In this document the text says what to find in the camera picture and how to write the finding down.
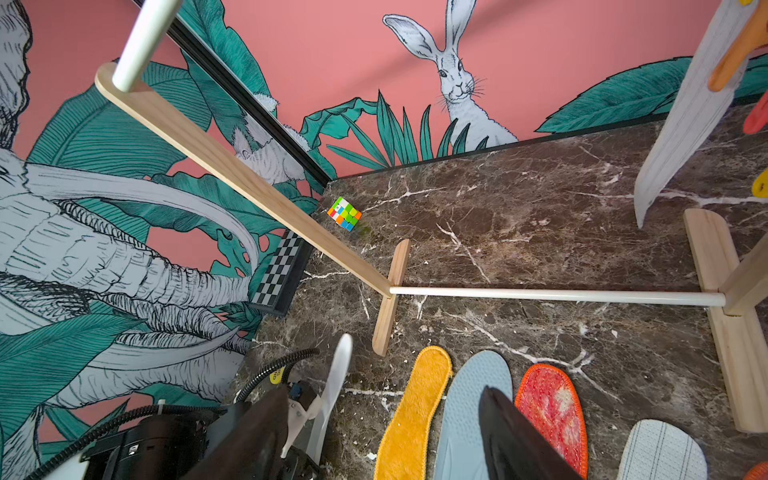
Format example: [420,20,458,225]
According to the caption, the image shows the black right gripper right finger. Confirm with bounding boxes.
[478,386,580,480]

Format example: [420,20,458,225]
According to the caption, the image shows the black corrugated cable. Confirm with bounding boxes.
[23,347,322,480]

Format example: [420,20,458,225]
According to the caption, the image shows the red orange-edged insole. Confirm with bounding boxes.
[743,461,768,480]
[514,364,589,479]

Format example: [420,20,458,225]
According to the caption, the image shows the yellow round sticker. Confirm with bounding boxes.
[269,367,285,385]

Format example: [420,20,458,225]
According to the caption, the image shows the yellow-edged insole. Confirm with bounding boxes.
[374,346,452,479]

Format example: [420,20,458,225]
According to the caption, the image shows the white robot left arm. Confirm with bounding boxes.
[27,403,248,479]

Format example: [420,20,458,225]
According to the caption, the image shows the black white checkerboard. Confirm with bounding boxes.
[253,230,314,317]

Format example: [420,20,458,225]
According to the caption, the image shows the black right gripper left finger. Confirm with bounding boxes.
[182,385,288,480]

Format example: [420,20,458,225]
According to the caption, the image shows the grey textured insole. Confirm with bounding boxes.
[617,419,708,480]

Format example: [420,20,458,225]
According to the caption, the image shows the white smooth insole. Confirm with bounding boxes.
[434,351,513,479]

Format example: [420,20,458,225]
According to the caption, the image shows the grey striped insole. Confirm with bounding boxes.
[305,333,353,465]
[633,1,767,227]

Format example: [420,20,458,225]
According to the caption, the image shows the colourful puzzle cube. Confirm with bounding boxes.
[328,197,362,231]

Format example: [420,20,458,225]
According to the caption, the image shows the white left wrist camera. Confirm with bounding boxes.
[281,380,322,459]

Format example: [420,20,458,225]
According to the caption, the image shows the wooden hanger rack frame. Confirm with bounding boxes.
[94,0,768,434]

